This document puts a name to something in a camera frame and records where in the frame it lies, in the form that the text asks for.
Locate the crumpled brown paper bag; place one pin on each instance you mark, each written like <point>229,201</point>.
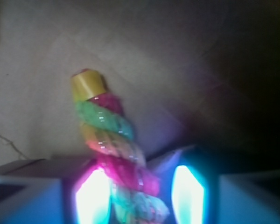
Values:
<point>188,72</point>

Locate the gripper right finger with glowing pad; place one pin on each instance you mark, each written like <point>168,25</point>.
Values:
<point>225,188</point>

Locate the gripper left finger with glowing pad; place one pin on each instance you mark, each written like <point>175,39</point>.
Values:
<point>60,191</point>

